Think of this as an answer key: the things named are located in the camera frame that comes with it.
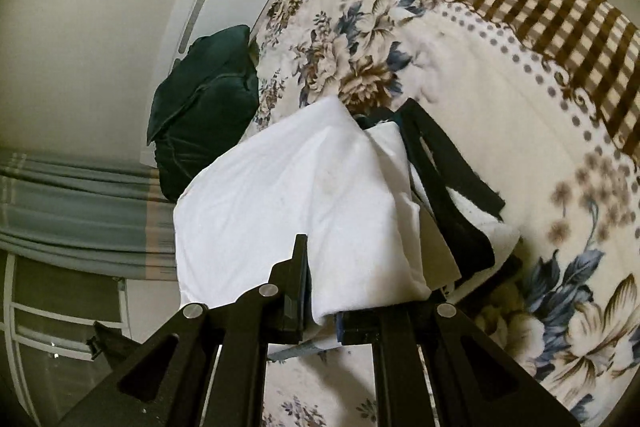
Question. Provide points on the dark green pillow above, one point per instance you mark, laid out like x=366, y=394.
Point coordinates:
x=205, y=107

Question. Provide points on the black trimmed white garment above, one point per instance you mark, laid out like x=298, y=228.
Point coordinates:
x=450, y=187

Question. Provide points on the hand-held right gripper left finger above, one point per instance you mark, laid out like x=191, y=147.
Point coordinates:
x=295, y=302

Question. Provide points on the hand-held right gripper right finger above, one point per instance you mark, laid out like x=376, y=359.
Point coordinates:
x=360, y=332

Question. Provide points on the grey-green pleated curtain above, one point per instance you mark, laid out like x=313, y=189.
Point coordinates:
x=75, y=212

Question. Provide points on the floral fleece blanket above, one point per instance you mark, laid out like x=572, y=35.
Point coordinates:
x=500, y=97

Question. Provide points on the white window frame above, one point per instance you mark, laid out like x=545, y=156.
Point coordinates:
x=60, y=322

